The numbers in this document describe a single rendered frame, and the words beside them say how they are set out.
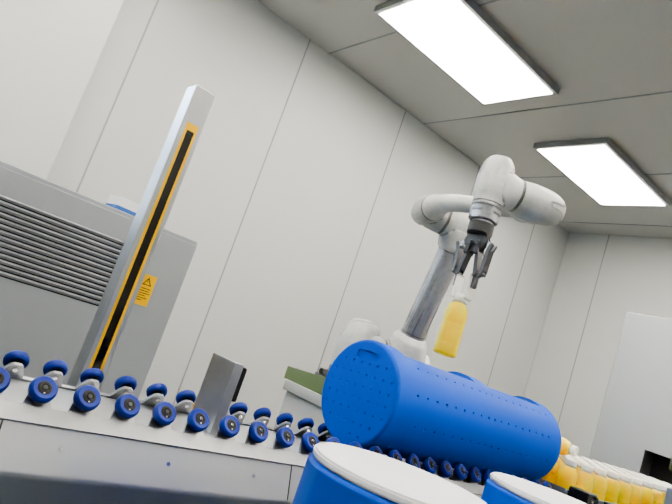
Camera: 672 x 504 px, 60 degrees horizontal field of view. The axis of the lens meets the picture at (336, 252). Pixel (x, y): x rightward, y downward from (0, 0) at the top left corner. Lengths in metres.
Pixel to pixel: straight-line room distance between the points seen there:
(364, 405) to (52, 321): 1.61
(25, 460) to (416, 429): 0.92
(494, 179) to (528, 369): 5.64
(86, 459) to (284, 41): 4.04
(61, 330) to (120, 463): 1.69
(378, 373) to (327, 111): 3.60
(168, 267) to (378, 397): 1.60
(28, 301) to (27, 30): 1.66
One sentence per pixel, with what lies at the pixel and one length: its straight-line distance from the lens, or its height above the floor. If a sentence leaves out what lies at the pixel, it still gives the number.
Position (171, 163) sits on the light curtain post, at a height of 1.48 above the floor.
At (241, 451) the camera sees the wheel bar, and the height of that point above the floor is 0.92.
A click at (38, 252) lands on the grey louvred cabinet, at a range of 2.73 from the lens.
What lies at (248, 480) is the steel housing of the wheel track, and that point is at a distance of 1.30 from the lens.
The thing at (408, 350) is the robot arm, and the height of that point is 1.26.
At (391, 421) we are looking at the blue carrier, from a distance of 1.51.
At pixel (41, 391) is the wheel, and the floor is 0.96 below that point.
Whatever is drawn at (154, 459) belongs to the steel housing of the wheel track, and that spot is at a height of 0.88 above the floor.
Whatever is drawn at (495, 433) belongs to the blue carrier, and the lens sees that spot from 1.87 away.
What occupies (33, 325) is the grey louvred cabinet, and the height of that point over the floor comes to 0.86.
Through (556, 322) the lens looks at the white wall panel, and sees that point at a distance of 7.32.
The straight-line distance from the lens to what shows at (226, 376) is 1.31.
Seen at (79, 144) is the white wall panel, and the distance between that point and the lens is 4.08.
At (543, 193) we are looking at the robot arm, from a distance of 1.84.
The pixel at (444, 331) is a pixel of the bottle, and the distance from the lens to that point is 1.69.
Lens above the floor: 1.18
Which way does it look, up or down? 9 degrees up
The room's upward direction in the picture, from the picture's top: 19 degrees clockwise
